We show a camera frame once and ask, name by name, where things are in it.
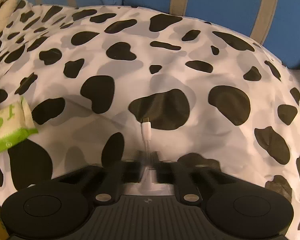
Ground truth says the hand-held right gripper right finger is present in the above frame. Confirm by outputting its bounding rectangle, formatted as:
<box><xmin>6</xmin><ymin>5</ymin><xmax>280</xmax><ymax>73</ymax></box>
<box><xmin>152</xmin><ymin>159</ymin><xmax>240</xmax><ymax>204</ymax></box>

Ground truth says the cow print blanket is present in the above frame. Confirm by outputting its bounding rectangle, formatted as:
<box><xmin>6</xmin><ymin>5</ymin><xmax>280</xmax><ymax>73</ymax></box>
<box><xmin>0</xmin><ymin>0</ymin><xmax>300</xmax><ymax>240</ymax></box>

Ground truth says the green wet wipes packet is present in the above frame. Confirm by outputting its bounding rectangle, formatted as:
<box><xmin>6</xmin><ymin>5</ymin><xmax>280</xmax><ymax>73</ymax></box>
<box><xmin>0</xmin><ymin>96</ymin><xmax>39</xmax><ymax>153</ymax></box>

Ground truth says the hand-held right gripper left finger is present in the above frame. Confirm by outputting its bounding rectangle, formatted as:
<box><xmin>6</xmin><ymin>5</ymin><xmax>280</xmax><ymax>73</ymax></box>
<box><xmin>52</xmin><ymin>159</ymin><xmax>144</xmax><ymax>204</ymax></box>

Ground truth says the white adapter cable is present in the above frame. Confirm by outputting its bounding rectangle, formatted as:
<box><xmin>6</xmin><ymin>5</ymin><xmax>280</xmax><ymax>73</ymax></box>
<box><xmin>137</xmin><ymin>117</ymin><xmax>160</xmax><ymax>183</ymax></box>

